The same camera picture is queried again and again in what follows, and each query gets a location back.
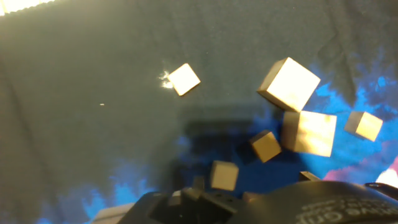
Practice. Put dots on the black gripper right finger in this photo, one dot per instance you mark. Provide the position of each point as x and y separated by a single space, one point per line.
308 176

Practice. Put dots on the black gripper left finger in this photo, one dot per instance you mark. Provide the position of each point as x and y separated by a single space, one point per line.
199 207

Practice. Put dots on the small wooden cube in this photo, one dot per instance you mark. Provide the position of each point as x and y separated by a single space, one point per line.
224 175
266 147
364 126
184 79

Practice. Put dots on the blue landscape print mat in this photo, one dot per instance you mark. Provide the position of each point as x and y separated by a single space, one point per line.
93 93

